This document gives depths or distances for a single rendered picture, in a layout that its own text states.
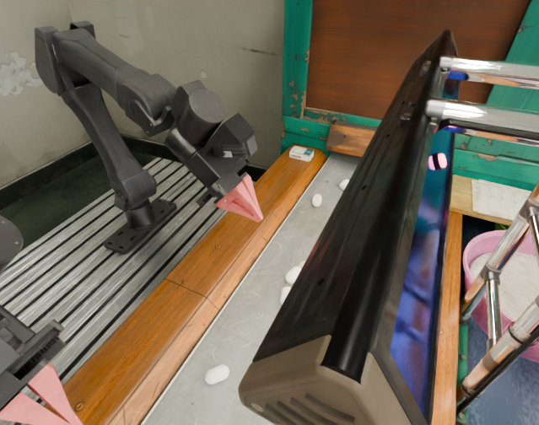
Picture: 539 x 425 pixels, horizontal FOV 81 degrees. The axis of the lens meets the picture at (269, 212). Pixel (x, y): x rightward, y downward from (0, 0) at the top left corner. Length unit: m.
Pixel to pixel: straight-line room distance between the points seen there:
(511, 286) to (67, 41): 0.89
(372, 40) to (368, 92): 0.12
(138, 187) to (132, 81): 0.27
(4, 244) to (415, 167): 0.32
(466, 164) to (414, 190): 0.74
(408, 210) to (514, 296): 0.57
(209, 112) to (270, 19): 1.36
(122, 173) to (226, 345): 0.42
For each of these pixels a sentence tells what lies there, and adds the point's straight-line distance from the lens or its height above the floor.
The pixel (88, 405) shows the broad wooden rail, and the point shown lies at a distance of 0.52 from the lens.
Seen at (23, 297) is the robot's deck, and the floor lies 0.67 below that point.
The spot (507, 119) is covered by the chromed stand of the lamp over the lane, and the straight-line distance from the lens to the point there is 0.29.
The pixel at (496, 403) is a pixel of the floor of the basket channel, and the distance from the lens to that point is 0.66.
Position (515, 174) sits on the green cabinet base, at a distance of 0.95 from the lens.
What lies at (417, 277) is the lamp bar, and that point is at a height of 1.08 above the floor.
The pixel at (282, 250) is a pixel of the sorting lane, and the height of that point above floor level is 0.74.
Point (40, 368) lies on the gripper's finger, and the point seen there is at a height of 0.93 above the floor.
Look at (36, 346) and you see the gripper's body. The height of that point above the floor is 0.93.
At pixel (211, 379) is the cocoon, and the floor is 0.76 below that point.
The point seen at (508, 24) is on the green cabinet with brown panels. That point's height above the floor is 1.10.
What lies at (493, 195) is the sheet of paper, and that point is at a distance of 0.89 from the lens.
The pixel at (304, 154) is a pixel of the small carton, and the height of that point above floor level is 0.78.
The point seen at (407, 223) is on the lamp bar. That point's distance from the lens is 0.17.
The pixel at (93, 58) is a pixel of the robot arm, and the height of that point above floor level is 1.08.
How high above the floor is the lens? 1.21
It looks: 39 degrees down
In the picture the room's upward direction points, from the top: straight up
